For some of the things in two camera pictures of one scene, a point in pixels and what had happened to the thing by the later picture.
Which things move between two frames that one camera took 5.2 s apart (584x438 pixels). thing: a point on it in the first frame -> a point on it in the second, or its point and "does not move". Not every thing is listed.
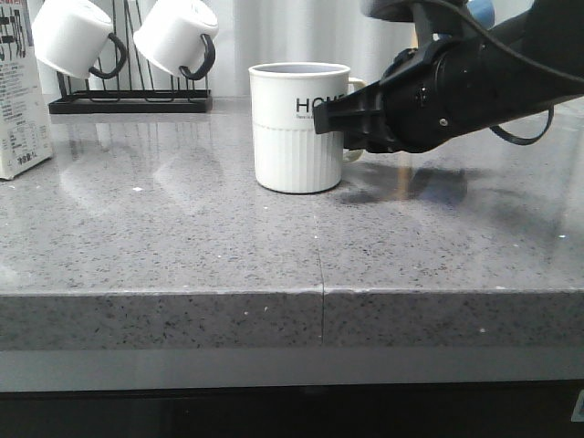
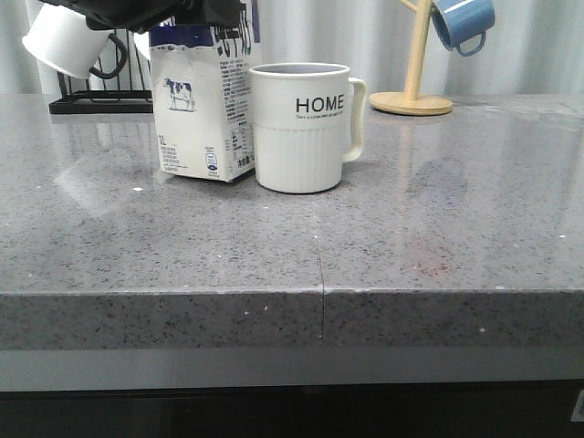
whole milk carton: [25, 136] -> [203, 86]
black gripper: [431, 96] -> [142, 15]
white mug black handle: [77, 36] does not move
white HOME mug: [290, 157] does not move
